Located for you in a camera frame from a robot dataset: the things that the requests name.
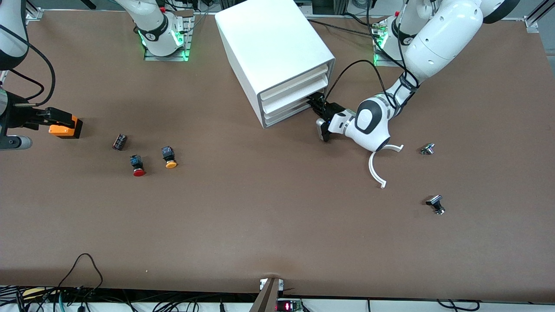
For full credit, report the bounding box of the white drawer cabinet housing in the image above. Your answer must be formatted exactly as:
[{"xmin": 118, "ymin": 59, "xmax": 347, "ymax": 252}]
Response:
[{"xmin": 215, "ymin": 0, "xmax": 336, "ymax": 129}]

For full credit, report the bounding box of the red push button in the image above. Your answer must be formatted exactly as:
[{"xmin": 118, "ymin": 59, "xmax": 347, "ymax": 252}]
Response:
[{"xmin": 130, "ymin": 155, "xmax": 147, "ymax": 177}]

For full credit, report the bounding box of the yellow push button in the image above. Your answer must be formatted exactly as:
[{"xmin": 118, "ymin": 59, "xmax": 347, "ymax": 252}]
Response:
[{"xmin": 161, "ymin": 146, "xmax": 178, "ymax": 169}]

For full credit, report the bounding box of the white curved plastic arc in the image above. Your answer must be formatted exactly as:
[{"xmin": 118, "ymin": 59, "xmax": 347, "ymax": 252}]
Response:
[{"xmin": 369, "ymin": 144, "xmax": 405, "ymax": 189}]

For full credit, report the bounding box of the device with red display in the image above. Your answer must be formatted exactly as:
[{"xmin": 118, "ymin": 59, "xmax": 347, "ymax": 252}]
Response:
[{"xmin": 276, "ymin": 298, "xmax": 303, "ymax": 312}]

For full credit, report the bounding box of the orange black button enclosure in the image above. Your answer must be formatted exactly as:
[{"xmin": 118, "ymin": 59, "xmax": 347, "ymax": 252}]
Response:
[{"xmin": 49, "ymin": 115, "xmax": 83, "ymax": 139}]

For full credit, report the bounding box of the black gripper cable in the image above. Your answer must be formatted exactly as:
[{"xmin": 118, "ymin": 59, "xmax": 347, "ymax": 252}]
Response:
[
  {"xmin": 0, "ymin": 24, "xmax": 56, "ymax": 108},
  {"xmin": 324, "ymin": 0, "xmax": 419, "ymax": 109}
]

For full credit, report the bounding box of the black power cable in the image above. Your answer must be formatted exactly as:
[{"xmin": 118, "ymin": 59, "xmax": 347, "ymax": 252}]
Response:
[
  {"xmin": 342, "ymin": 12, "xmax": 380, "ymax": 28},
  {"xmin": 306, "ymin": 19, "xmax": 377, "ymax": 39}
]

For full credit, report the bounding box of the aluminium frame profile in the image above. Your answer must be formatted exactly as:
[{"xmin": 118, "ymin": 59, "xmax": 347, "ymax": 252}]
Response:
[
  {"xmin": 26, "ymin": 0, "xmax": 44, "ymax": 20},
  {"xmin": 524, "ymin": 0, "xmax": 555, "ymax": 33}
]

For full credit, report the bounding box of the looped thin black cable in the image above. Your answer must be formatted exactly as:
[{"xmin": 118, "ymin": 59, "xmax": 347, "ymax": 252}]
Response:
[{"xmin": 56, "ymin": 253, "xmax": 104, "ymax": 299}]

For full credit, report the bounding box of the tangled black cable bundle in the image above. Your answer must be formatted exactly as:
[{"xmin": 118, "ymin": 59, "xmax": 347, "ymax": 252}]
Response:
[{"xmin": 0, "ymin": 284, "xmax": 261, "ymax": 312}]

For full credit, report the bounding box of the brown camera post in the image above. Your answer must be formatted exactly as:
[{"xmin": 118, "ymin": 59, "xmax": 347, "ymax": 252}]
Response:
[{"xmin": 249, "ymin": 277, "xmax": 280, "ymax": 312}]

